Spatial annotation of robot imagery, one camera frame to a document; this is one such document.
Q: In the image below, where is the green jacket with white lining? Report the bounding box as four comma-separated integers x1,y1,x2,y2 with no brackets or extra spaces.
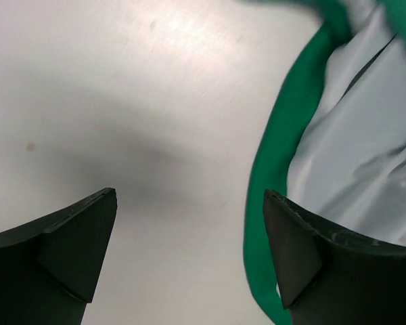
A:
243,1,406,324

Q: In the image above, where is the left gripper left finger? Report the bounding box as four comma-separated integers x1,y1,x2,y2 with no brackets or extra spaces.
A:
0,188,117,324

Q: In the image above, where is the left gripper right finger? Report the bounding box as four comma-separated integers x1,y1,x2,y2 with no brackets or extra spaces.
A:
263,190,406,325

